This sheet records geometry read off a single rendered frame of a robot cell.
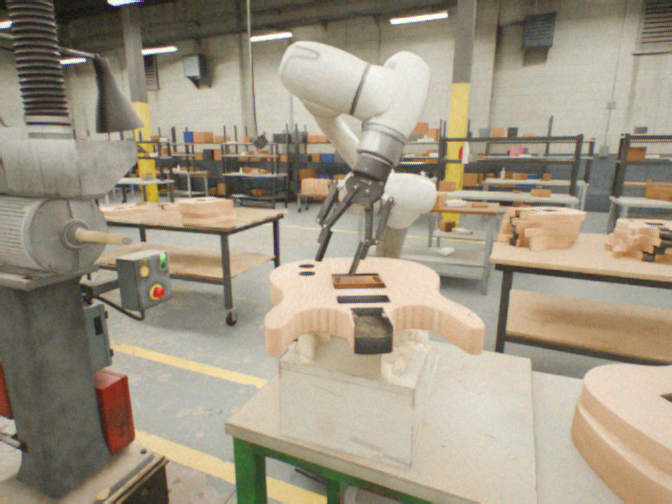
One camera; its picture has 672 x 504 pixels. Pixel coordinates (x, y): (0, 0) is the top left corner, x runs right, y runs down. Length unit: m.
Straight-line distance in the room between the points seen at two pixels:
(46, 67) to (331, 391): 1.05
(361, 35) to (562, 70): 5.21
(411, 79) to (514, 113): 11.04
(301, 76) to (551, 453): 0.90
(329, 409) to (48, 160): 0.90
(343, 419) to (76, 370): 1.19
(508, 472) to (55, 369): 1.44
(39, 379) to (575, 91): 11.54
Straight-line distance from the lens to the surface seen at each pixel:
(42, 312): 1.68
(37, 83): 1.34
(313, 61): 0.85
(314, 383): 0.83
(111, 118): 1.37
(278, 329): 0.61
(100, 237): 1.39
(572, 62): 12.03
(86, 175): 1.18
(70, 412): 1.86
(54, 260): 1.49
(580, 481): 1.00
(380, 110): 0.83
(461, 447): 0.95
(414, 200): 1.36
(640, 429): 0.95
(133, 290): 1.69
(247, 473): 1.06
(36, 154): 1.29
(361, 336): 0.62
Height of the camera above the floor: 1.51
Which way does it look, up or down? 14 degrees down
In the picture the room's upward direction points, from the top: straight up
